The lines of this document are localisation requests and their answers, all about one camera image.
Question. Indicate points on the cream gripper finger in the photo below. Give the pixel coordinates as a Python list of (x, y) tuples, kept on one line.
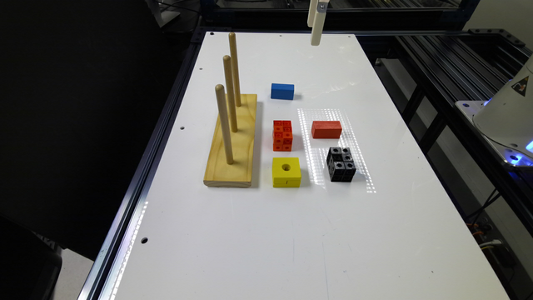
[(311, 13), (318, 25)]

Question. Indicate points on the blue rectangular block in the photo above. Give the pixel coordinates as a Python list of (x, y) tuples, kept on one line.
[(282, 91)]

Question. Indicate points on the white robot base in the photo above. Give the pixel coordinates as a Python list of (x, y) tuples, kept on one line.
[(505, 120)]

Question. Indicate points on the back wooden peg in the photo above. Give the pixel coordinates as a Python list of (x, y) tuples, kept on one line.
[(235, 71)]

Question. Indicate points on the wooden peg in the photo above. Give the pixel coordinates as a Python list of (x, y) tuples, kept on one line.
[(235, 71), (232, 113), (224, 122)]

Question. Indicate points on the middle wooden peg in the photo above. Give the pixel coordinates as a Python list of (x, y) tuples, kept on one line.
[(232, 113)]

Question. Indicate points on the red rectangular block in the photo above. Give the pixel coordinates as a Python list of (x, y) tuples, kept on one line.
[(326, 129)]

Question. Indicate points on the front wooden peg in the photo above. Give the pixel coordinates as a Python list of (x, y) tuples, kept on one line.
[(224, 122)]

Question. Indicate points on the orange interlocking cube block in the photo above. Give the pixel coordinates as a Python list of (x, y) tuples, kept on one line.
[(282, 136)]

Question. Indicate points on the black interlocking cube block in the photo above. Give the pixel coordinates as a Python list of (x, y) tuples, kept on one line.
[(340, 164)]

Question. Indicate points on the yellow block with hole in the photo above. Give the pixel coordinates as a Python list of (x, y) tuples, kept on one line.
[(286, 172)]

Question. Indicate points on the wooden peg base board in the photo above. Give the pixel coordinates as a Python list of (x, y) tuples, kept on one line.
[(218, 173)]

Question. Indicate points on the black aluminium frame rack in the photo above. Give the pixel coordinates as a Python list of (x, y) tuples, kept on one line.
[(446, 69)]

